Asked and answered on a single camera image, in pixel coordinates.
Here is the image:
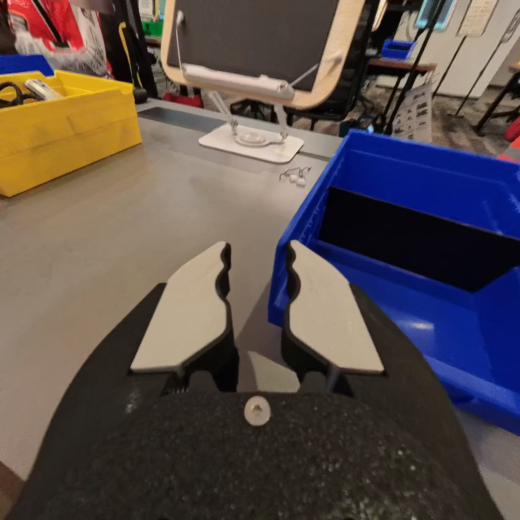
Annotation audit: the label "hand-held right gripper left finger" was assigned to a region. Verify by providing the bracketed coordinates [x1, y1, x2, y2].
[130, 242, 239, 394]

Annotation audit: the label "white folding stand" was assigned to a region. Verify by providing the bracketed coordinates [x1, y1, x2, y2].
[180, 63, 305, 165]

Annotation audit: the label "large blue plastic bin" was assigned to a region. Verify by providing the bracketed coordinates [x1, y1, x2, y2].
[267, 129, 520, 436]

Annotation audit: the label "black braided cable green plugs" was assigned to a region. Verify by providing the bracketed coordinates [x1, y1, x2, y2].
[0, 81, 43, 109]

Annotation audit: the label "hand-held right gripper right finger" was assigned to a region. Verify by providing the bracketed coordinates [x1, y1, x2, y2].
[281, 240, 385, 392]

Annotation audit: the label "small blue bin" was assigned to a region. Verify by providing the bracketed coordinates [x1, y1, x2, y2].
[381, 38, 418, 60]

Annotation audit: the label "black tripod stand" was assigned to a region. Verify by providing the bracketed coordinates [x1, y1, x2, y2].
[376, 0, 447, 135]

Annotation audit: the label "wooden table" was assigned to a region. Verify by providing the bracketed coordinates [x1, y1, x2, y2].
[367, 57, 438, 76]

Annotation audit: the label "white plastic device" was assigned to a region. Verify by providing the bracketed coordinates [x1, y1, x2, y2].
[25, 79, 64, 101]

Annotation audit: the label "black bin divider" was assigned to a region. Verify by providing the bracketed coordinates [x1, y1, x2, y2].
[318, 186, 520, 293]

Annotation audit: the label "red and white banner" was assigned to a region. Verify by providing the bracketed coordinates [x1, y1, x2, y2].
[7, 0, 109, 76]

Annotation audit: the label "printed paper sheet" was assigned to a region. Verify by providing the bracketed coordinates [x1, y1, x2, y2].
[391, 82, 434, 144]

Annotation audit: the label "wood-framed dark board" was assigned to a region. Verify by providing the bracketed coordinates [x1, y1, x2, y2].
[160, 0, 367, 111]

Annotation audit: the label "yellow plastic bin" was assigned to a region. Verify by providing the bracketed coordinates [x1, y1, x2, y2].
[0, 70, 143, 198]

